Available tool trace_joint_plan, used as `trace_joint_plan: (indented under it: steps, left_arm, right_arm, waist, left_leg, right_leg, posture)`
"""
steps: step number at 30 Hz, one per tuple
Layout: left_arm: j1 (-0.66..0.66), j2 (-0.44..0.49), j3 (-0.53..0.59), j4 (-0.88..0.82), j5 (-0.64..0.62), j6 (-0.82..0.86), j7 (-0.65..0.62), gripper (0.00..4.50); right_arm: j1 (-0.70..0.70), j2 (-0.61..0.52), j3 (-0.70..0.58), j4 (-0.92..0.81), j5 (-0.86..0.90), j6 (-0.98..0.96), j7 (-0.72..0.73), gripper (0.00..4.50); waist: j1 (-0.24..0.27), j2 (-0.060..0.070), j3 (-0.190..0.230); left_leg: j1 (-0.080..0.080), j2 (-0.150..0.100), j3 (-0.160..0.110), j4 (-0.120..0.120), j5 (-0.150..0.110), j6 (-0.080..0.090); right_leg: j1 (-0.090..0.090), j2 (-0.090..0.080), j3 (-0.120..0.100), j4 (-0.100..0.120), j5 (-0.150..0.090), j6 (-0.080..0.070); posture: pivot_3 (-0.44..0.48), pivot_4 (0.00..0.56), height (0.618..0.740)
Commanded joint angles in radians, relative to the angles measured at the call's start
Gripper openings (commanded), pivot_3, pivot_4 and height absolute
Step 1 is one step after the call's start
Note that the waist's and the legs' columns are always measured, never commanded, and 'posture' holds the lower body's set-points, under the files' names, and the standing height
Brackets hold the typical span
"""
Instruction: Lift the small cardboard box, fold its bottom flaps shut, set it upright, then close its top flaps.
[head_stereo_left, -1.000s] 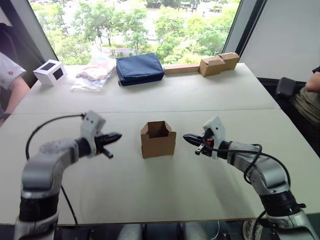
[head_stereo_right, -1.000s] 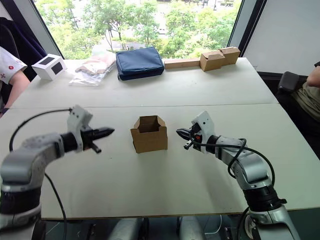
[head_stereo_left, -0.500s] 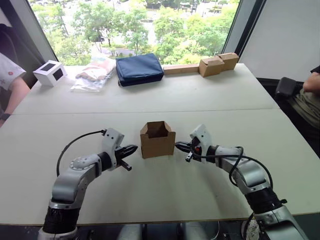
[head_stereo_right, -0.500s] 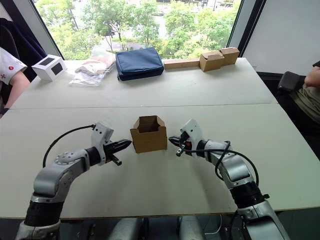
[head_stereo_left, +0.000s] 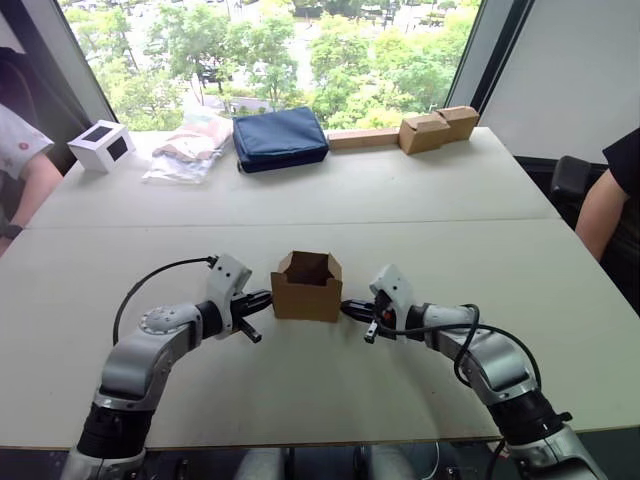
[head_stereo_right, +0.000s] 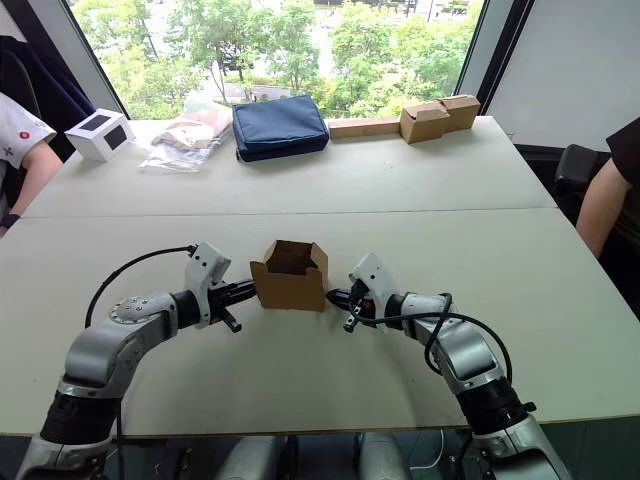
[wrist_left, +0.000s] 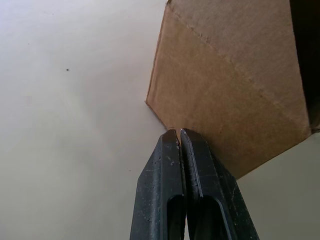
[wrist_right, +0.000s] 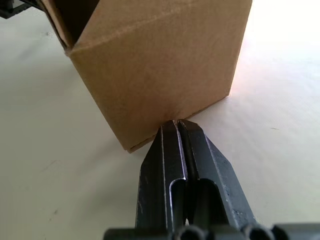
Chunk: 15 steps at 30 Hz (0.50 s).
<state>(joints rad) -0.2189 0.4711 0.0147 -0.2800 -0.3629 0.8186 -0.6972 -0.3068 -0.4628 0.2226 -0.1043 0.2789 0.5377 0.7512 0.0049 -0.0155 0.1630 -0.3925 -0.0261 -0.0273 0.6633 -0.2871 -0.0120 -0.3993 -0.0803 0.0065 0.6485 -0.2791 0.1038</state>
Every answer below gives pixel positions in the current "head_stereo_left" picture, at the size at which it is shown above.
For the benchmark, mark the small cardboard box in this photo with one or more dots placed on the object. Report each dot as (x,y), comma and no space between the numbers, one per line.
(305,300)

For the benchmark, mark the white patterned shirt sleeve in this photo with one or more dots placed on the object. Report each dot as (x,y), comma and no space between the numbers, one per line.
(20,137)

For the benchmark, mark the person's bare forearm with watch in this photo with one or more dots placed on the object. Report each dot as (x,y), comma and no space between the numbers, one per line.
(37,190)

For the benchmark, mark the dark window frame post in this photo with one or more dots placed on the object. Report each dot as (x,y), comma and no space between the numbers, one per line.
(475,55)
(65,60)

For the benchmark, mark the closed brown cardboard box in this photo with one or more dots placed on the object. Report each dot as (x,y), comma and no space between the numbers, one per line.
(462,125)
(424,135)

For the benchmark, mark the white box with black panels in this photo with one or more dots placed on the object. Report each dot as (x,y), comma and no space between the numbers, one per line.
(100,145)

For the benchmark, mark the black t-shirt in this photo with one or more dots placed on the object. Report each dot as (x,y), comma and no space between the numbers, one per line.
(625,155)

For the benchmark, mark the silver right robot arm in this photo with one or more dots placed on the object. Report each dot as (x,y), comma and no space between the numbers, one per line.
(492,365)

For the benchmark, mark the grey rounded robot leg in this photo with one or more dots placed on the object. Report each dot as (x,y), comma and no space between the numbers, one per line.
(392,462)
(260,465)

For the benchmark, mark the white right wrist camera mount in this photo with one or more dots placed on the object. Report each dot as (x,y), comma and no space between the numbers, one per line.
(395,287)

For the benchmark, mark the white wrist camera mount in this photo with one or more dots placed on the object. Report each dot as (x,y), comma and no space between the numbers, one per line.
(395,287)
(227,280)

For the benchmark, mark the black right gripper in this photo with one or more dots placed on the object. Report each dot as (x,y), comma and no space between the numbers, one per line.
(382,310)

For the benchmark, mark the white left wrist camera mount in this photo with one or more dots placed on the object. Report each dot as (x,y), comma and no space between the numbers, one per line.
(227,280)

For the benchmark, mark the navy blue fabric bag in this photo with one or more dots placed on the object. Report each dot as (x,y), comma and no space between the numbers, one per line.
(277,140)

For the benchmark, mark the clear plastic bag of clothes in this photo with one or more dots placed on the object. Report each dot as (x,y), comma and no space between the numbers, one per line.
(185,145)

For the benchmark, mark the long tan cardboard block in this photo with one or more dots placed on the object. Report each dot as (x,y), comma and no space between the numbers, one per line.
(362,139)

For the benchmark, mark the black office chair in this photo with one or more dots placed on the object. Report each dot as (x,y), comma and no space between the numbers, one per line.
(570,177)

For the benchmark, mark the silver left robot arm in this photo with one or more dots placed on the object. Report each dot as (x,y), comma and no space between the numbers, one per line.
(150,345)

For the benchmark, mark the black wristwatch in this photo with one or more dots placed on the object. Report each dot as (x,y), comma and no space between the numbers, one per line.
(12,231)

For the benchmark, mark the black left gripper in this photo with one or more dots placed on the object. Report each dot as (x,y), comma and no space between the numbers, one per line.
(241,309)

